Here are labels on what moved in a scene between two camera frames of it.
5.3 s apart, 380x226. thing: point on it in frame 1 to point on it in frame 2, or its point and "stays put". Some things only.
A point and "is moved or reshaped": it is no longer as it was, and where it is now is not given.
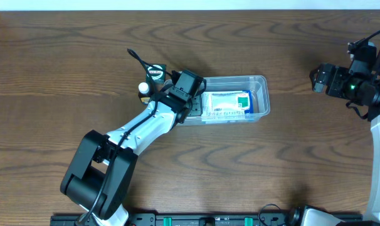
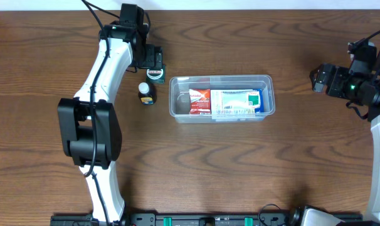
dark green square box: x=158 y=76 stays put
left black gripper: x=195 y=106 to x=154 y=63
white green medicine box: x=229 y=102 is moved or reshaped
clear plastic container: x=231 y=99 stays put
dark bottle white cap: x=145 y=93 stays put
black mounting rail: x=205 y=219 stays put
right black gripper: x=327 y=81 stays put
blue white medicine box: x=205 y=117 to x=216 y=103
